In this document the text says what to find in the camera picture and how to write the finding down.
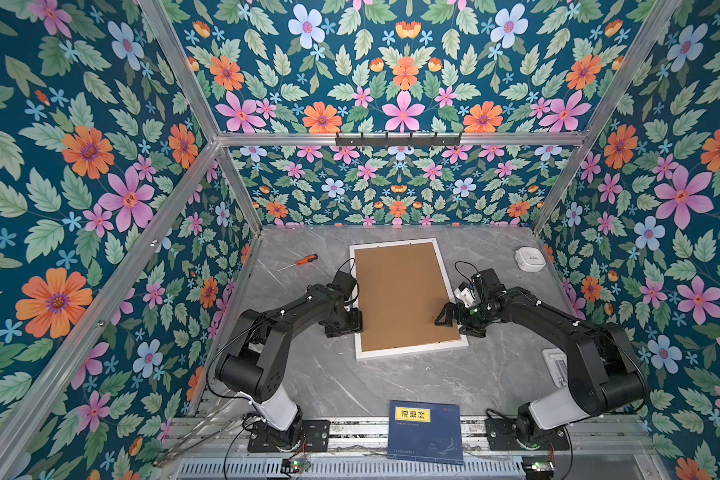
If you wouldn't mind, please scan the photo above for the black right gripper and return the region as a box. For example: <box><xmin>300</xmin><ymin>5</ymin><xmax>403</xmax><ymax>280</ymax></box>
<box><xmin>433</xmin><ymin>302</ymin><xmax>495</xmax><ymax>335</ymax></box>

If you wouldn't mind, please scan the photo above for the small circuit board right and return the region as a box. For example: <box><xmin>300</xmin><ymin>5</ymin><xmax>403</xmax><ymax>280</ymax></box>
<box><xmin>522</xmin><ymin>460</ymin><xmax>555</xmax><ymax>480</ymax></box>

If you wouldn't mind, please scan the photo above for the white picture frame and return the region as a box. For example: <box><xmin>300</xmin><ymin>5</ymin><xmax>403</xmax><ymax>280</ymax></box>
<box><xmin>348</xmin><ymin>237</ymin><xmax>470</xmax><ymax>361</ymax></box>

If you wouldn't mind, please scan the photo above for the brown frame backing board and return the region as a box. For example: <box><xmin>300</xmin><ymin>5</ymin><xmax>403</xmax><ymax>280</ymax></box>
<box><xmin>354</xmin><ymin>242</ymin><xmax>463</xmax><ymax>353</ymax></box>

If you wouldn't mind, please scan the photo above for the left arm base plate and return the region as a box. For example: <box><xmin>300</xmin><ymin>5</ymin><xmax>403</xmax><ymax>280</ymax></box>
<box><xmin>247</xmin><ymin>420</ymin><xmax>331</xmax><ymax>454</ymax></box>

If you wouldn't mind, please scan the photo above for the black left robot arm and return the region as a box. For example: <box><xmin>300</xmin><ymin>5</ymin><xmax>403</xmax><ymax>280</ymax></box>
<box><xmin>213</xmin><ymin>270</ymin><xmax>363</xmax><ymax>432</ymax></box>

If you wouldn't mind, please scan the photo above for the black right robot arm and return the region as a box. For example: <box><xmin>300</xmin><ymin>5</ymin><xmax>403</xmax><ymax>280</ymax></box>
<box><xmin>434</xmin><ymin>269</ymin><xmax>648</xmax><ymax>444</ymax></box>

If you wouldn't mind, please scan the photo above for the small circuit board left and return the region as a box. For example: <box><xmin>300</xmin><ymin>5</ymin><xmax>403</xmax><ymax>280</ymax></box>
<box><xmin>280</xmin><ymin>459</ymin><xmax>311</xmax><ymax>476</ymax></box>

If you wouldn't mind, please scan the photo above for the white round device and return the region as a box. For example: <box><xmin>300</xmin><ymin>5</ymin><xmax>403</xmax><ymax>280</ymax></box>
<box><xmin>514</xmin><ymin>246</ymin><xmax>547</xmax><ymax>273</ymax></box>

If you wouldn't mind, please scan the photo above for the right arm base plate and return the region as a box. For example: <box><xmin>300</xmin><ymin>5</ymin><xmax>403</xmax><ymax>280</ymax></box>
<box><xmin>484</xmin><ymin>411</ymin><xmax>571</xmax><ymax>451</ymax></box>

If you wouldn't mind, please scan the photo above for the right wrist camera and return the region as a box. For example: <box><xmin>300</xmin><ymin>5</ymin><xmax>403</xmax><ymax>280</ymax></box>
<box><xmin>454</xmin><ymin>283</ymin><xmax>480</xmax><ymax>309</ymax></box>

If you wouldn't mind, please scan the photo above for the small circuit board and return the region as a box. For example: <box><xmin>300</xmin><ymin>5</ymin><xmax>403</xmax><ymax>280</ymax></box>
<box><xmin>522</xmin><ymin>460</ymin><xmax>555</xmax><ymax>480</ymax></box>
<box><xmin>280</xmin><ymin>459</ymin><xmax>311</xmax><ymax>476</ymax></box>

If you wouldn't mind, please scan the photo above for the orange handled screwdriver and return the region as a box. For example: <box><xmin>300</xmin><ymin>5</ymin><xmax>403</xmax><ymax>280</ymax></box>
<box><xmin>280</xmin><ymin>254</ymin><xmax>319</xmax><ymax>271</ymax></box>

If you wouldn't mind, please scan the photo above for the blue booklet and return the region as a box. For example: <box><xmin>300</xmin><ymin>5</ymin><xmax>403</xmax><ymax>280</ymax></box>
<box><xmin>387</xmin><ymin>400</ymin><xmax>464</xmax><ymax>465</ymax></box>

